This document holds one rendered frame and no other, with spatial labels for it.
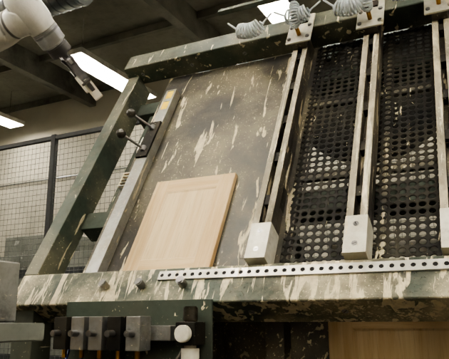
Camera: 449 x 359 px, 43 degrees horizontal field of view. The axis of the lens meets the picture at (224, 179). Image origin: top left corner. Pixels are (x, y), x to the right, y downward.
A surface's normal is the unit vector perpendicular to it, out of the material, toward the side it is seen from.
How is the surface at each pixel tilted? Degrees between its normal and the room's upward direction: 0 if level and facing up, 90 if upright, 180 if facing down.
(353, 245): 59
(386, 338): 90
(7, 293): 90
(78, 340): 90
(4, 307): 90
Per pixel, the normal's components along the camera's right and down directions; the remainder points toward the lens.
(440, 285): -0.37, -0.68
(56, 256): 0.90, -0.11
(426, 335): -0.43, -0.22
